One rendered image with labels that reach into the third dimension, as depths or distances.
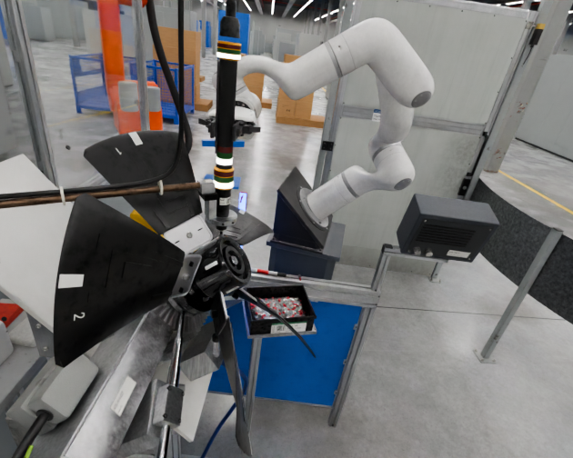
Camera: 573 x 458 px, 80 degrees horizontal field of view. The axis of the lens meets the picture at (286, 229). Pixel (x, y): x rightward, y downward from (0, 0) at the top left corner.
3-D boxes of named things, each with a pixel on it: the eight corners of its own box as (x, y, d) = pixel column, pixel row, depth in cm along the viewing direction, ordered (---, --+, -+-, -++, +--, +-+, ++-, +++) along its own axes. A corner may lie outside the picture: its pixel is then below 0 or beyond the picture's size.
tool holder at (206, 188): (204, 230, 74) (205, 188, 70) (194, 215, 79) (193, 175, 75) (242, 224, 79) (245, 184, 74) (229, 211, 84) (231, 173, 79)
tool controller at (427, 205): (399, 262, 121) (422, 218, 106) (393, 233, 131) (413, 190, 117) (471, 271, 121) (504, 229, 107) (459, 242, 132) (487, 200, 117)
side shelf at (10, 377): (-126, 417, 73) (-132, 409, 72) (4, 305, 105) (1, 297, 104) (-14, 432, 74) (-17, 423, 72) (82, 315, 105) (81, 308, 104)
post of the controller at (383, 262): (371, 291, 130) (385, 247, 121) (370, 285, 133) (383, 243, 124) (379, 292, 130) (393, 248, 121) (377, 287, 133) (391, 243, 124)
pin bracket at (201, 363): (175, 364, 83) (204, 352, 81) (185, 349, 88) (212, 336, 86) (190, 382, 85) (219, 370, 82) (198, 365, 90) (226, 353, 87)
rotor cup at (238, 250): (202, 327, 74) (251, 303, 70) (155, 281, 68) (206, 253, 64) (217, 285, 86) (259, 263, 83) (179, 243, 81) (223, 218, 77)
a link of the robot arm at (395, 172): (351, 178, 144) (403, 145, 133) (367, 214, 135) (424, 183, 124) (337, 167, 135) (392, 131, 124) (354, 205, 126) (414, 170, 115)
